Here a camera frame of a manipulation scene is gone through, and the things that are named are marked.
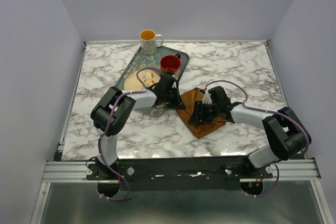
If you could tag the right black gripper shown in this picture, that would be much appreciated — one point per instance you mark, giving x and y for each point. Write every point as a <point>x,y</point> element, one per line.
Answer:
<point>196,117</point>

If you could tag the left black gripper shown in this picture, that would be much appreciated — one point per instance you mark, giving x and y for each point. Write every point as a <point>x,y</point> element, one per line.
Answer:
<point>177,104</point>

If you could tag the brown cloth napkin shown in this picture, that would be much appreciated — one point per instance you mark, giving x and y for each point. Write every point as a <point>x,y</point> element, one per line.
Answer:
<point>200,130</point>

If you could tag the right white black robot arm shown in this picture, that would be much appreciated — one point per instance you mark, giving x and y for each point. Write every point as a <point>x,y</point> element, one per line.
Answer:
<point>285,133</point>

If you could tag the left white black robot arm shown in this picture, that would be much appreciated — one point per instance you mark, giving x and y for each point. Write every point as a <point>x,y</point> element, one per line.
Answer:
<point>113,110</point>

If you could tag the white mug yellow inside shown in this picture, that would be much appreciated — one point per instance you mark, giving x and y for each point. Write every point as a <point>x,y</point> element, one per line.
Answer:
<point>150,41</point>

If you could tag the peach floral plate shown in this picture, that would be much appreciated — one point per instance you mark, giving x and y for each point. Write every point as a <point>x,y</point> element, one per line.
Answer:
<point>148,77</point>

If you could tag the red black mug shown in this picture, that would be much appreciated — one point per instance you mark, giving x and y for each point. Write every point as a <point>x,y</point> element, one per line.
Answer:
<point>171,64</point>

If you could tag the green floral tray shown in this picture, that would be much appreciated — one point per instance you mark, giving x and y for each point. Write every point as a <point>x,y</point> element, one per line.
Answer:
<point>140,60</point>

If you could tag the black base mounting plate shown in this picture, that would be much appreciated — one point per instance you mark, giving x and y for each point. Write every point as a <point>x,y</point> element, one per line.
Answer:
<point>176,174</point>

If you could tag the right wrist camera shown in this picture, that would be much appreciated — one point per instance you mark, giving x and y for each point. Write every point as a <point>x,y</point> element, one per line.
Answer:
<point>207,98</point>

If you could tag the aluminium frame rail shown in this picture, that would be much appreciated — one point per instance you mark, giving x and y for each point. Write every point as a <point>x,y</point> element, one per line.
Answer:
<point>75,172</point>

